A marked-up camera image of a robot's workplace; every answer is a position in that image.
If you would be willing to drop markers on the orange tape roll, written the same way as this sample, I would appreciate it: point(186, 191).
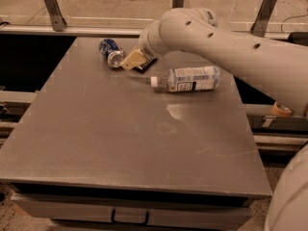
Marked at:
point(281, 110)

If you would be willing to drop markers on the horizontal metal rail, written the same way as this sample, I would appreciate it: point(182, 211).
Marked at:
point(72, 31)

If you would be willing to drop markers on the left metal rail bracket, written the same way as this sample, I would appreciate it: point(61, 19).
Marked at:
point(57, 20)

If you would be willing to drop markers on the black drawer handle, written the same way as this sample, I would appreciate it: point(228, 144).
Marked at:
point(129, 216)

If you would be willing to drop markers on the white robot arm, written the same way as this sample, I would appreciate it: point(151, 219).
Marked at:
point(279, 69)

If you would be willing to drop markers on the blue pepsi can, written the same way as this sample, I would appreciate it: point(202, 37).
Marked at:
point(111, 52)

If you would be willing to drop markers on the right metal rail bracket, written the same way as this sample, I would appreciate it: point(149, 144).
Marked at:
point(261, 23)

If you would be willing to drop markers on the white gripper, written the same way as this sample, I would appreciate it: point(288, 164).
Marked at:
point(146, 51)

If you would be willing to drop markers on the black rxbar chocolate wrapper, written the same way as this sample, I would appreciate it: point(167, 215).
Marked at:
point(143, 65)

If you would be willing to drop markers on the grey table drawer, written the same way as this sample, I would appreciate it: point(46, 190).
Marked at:
point(97, 214)

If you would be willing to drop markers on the clear plastic water bottle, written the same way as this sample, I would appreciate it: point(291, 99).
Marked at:
point(187, 79)

